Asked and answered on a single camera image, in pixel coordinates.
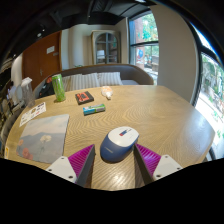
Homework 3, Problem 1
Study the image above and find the grey curved sofa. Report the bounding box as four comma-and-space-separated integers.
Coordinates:
34, 63, 155, 99

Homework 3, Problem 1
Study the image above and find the grey tufted armchair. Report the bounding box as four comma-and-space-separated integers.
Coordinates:
0, 106, 24, 148

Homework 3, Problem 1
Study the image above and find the white and blue computer mouse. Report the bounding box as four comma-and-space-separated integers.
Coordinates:
99, 125, 140, 164

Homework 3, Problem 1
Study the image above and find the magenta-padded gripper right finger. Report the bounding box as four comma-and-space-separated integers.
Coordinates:
133, 143, 184, 186

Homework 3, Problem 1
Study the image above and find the striped cushion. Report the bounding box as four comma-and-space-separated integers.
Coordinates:
62, 73, 100, 93
96, 71, 124, 88

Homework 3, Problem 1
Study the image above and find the yellow card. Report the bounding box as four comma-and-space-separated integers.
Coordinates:
3, 145, 10, 160

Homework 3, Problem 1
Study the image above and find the green drink can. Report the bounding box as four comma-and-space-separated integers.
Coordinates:
51, 73, 67, 103

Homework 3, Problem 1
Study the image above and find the black backpack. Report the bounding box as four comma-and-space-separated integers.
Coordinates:
39, 76, 56, 99

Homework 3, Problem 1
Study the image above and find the brown wooden door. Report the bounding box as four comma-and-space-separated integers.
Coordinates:
21, 31, 63, 83

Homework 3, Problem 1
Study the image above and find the white and orange tube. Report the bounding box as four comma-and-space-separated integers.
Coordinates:
100, 85, 114, 100

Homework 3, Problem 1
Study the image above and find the white sticker sheet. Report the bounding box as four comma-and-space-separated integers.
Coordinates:
19, 101, 47, 128

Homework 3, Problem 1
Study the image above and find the arched glass-door cabinet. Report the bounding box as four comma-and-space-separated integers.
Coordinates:
91, 30, 122, 66

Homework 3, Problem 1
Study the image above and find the black and red flat box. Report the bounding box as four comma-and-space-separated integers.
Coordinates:
74, 90, 95, 106

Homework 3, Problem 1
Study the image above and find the small teal packet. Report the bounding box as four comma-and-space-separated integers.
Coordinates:
82, 103, 107, 116

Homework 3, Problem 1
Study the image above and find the person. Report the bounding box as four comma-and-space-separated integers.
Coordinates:
6, 80, 18, 105

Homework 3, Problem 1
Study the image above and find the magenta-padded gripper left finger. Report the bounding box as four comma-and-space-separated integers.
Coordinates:
45, 143, 97, 188

